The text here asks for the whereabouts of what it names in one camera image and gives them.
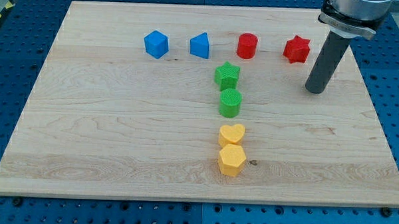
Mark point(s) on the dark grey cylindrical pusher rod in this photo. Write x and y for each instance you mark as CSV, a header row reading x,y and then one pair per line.
x,y
327,61

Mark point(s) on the green star block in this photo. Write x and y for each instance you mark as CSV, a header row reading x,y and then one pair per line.
x,y
227,76

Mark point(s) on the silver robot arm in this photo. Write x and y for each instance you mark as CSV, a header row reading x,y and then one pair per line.
x,y
347,19

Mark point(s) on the red star block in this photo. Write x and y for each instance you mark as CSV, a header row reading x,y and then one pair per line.
x,y
297,49

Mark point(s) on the red cylinder block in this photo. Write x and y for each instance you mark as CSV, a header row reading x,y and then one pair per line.
x,y
247,43

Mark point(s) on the green cylinder block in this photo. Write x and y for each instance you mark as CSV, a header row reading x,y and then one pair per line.
x,y
230,101

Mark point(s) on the blue triangular prism block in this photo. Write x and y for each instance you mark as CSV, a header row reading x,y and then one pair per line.
x,y
199,46

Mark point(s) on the yellow heart block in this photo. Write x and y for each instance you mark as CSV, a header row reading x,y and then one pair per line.
x,y
231,134

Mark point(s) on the light wooden board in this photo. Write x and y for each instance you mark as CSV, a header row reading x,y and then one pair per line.
x,y
106,120

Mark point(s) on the yellow hexagon block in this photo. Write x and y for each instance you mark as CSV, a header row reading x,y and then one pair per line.
x,y
231,160

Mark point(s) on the blue cube block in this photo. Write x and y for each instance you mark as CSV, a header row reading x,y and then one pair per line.
x,y
156,44

